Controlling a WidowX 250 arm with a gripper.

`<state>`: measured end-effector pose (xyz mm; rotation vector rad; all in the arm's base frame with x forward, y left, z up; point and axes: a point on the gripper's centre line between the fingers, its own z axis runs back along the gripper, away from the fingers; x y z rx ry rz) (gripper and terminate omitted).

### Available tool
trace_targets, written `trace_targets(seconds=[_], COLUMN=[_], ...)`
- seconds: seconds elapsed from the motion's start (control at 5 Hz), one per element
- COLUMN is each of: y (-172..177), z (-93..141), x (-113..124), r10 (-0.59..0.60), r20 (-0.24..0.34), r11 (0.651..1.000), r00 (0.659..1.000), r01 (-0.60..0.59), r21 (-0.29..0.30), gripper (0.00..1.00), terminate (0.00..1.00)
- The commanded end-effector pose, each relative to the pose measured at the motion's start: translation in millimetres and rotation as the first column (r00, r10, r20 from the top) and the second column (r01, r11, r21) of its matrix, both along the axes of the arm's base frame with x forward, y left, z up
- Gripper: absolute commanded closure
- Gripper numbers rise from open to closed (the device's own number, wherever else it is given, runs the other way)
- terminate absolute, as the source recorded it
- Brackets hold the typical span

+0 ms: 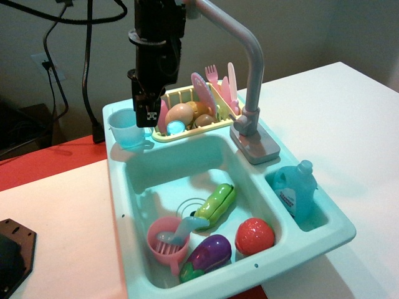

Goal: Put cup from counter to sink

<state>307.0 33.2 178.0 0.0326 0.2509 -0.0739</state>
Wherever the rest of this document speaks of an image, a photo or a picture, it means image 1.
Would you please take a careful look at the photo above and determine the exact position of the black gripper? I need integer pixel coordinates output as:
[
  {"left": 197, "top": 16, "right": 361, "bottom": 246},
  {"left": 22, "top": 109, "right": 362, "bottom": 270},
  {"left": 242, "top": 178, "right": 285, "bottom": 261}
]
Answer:
[{"left": 128, "top": 36, "right": 181, "bottom": 128}]

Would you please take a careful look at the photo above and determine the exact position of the light blue toy cup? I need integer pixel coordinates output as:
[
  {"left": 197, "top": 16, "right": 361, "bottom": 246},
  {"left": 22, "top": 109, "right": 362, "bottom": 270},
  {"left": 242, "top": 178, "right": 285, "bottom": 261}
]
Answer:
[{"left": 108, "top": 108, "right": 153, "bottom": 149}]

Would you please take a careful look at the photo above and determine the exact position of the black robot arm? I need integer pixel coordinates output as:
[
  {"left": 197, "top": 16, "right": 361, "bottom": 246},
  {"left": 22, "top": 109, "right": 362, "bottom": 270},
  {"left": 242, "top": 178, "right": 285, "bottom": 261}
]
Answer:
[{"left": 127, "top": 1, "right": 186, "bottom": 128}]

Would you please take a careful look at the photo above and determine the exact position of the blue toy cup in rack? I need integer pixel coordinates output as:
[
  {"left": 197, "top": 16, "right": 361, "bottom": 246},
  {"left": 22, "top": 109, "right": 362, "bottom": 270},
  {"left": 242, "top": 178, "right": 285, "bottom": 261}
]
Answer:
[{"left": 166, "top": 120, "right": 186, "bottom": 136}]

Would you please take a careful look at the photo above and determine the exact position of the mint green toy sink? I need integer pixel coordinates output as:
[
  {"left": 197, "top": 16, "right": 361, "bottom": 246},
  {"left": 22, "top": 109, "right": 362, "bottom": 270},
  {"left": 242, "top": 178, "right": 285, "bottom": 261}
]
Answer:
[{"left": 102, "top": 87, "right": 357, "bottom": 299}]

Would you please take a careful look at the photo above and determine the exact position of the pink toy cup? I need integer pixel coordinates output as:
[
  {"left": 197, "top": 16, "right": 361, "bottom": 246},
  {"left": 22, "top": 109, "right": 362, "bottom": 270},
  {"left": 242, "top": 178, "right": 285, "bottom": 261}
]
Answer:
[{"left": 147, "top": 216, "right": 190, "bottom": 276}]

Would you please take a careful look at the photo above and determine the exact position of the pink toy fork in cup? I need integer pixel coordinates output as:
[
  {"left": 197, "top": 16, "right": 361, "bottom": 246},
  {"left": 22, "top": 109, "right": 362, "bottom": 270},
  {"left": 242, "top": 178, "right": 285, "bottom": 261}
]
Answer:
[{"left": 155, "top": 241, "right": 181, "bottom": 255}]

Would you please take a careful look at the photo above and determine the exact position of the tan toy egg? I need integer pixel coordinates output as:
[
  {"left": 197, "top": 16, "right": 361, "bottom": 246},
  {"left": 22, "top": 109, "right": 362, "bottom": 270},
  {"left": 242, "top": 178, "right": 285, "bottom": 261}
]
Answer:
[{"left": 165, "top": 103, "right": 194, "bottom": 126}]

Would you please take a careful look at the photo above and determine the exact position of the yellow dish rack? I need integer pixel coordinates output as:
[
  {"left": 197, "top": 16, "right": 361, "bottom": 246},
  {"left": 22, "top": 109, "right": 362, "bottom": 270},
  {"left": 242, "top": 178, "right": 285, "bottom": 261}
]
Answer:
[{"left": 151, "top": 83, "right": 241, "bottom": 143}]

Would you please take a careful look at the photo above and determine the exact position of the yellow toy food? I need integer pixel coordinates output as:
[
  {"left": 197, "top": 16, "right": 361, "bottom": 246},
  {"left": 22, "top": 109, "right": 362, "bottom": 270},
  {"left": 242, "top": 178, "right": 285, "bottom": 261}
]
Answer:
[{"left": 186, "top": 101, "right": 212, "bottom": 119}]

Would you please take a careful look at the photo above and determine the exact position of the pink toy plate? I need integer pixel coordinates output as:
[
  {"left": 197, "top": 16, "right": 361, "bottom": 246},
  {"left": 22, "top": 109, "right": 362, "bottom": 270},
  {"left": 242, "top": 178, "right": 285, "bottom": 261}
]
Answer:
[{"left": 191, "top": 72, "right": 216, "bottom": 116}]

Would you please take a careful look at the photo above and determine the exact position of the brown toy bread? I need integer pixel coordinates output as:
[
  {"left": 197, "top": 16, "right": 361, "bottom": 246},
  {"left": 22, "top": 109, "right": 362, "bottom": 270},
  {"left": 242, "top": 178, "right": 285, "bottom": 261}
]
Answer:
[{"left": 193, "top": 114, "right": 216, "bottom": 128}]

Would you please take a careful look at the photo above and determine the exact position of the pink toy knife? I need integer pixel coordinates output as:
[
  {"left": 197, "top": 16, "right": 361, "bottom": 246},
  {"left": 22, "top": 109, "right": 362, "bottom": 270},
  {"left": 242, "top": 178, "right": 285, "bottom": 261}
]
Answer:
[{"left": 228, "top": 62, "right": 238, "bottom": 101}]

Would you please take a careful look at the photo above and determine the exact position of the grey toy faucet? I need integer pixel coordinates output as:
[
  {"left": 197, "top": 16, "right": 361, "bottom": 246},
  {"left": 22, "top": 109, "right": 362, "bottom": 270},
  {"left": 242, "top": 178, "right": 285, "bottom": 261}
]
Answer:
[{"left": 191, "top": 1, "right": 280, "bottom": 164}]

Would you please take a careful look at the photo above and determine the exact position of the green toy corn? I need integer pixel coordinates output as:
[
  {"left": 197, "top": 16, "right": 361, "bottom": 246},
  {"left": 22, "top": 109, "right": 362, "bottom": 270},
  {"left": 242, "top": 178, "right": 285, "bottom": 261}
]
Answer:
[{"left": 193, "top": 183, "right": 236, "bottom": 231}]

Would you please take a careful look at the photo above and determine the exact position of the light blue toy spoon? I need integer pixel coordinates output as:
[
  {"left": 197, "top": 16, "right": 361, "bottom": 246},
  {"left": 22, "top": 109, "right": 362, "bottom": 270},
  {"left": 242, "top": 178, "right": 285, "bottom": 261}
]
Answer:
[{"left": 156, "top": 216, "right": 210, "bottom": 247}]

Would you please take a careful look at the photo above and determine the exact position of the purple toy eggplant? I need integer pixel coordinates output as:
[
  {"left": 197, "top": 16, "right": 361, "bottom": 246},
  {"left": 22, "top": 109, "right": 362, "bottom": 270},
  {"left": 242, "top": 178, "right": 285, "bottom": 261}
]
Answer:
[{"left": 178, "top": 234, "right": 232, "bottom": 283}]

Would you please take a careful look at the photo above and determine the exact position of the blue toy detergent bottle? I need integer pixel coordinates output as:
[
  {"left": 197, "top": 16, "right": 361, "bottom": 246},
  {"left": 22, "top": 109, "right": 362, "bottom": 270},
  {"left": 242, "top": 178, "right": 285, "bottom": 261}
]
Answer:
[{"left": 272, "top": 160, "right": 317, "bottom": 224}]

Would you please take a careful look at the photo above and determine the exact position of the red toy strawberry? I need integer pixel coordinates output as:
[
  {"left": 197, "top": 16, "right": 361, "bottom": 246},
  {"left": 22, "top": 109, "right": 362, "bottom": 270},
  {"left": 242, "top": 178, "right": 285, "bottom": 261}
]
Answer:
[{"left": 235, "top": 217, "right": 275, "bottom": 255}]

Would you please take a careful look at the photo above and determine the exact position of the black gooseneck cable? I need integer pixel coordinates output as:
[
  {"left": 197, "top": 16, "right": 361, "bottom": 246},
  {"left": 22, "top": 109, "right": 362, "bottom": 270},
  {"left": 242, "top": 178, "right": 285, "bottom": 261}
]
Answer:
[{"left": 81, "top": 0, "right": 106, "bottom": 144}]

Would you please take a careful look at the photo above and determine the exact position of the black power cable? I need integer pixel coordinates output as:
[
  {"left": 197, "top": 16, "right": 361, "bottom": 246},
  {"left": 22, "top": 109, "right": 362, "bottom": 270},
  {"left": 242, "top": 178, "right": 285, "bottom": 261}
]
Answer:
[{"left": 0, "top": 0, "right": 128, "bottom": 125}]

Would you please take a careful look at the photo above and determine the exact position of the white wall outlet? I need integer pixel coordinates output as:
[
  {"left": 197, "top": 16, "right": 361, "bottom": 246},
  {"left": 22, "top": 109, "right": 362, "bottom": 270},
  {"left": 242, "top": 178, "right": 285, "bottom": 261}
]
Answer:
[{"left": 31, "top": 52, "right": 66, "bottom": 83}]

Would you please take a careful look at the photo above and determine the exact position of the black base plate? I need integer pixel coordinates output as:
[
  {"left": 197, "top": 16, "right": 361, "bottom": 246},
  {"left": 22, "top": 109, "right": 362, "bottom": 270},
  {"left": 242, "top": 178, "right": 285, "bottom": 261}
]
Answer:
[{"left": 1, "top": 219, "right": 37, "bottom": 298}]

